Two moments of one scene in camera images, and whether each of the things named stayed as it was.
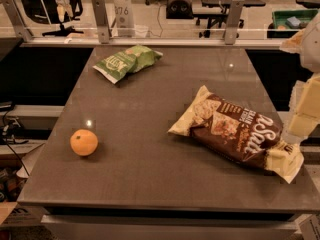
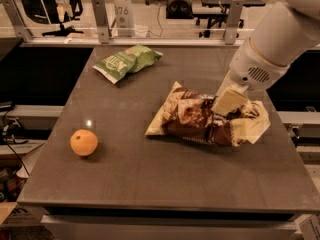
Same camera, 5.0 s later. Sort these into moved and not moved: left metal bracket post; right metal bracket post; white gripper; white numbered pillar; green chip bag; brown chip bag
Moved: brown chip bag; white gripper
Not moved: right metal bracket post; left metal bracket post; green chip bag; white numbered pillar
